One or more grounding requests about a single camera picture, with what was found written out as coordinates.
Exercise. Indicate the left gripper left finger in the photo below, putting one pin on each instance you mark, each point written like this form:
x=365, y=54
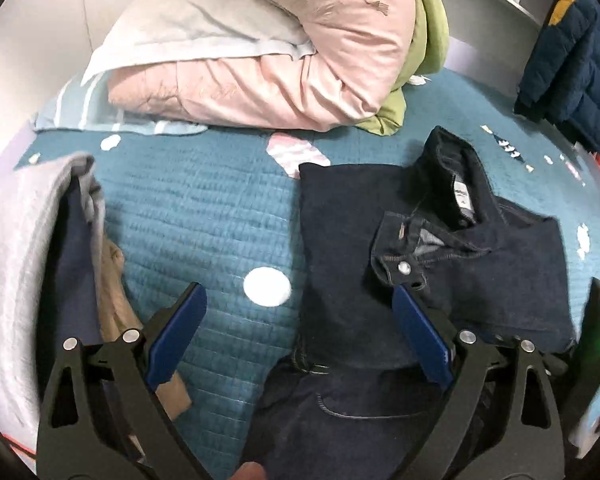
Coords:
x=101, y=418

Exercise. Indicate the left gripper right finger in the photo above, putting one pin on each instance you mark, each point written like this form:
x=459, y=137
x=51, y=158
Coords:
x=497, y=418

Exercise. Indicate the dark denim jacket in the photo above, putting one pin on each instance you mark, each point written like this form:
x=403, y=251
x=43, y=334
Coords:
x=351, y=401

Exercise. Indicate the tan folded garment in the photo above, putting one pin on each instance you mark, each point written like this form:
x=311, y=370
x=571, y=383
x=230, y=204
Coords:
x=116, y=316

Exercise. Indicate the navy folded garment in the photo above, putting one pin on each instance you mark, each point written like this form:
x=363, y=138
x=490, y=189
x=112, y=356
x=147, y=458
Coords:
x=68, y=305

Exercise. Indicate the grey folded garment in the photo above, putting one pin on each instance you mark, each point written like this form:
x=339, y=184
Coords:
x=29, y=209

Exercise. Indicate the teal candy print bedspread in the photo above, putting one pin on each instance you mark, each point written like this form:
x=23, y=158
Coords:
x=212, y=207

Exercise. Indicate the yellow navy puffer jacket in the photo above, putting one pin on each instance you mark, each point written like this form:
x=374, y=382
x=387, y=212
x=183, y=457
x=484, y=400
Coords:
x=561, y=81

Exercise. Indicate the lavender headboard shelf unit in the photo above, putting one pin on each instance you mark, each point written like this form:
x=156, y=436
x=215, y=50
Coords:
x=491, y=40

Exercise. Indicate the pink green folded quilt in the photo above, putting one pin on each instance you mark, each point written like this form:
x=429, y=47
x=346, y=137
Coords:
x=294, y=65

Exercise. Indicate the light blue pillow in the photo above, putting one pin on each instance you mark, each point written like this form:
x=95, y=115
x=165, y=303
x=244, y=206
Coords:
x=161, y=31

